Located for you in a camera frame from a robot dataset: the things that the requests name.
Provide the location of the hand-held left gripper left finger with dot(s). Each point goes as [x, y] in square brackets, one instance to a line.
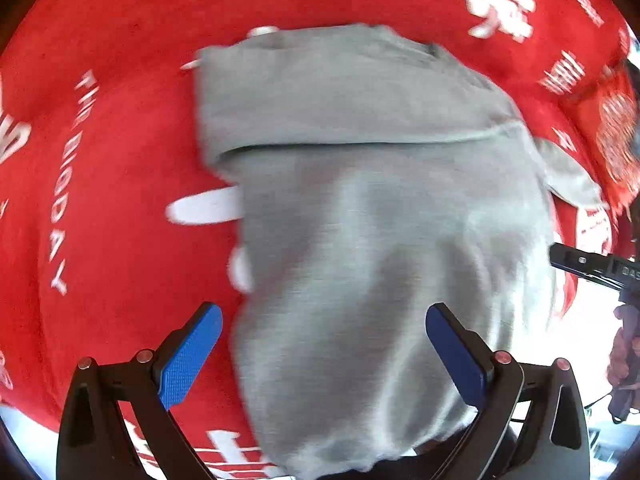
[189, 356]

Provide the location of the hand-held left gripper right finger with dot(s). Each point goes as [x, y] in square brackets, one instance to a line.
[457, 356]

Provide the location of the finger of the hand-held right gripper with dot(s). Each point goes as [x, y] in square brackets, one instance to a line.
[580, 260]

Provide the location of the grey small garment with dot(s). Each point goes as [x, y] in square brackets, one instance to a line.
[380, 240]

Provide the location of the person's right hand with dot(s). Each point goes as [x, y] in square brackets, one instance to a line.
[624, 347]

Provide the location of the red printed cloth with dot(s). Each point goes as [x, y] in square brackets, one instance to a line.
[612, 130]

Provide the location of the red printed blanket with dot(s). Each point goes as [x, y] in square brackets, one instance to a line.
[115, 170]

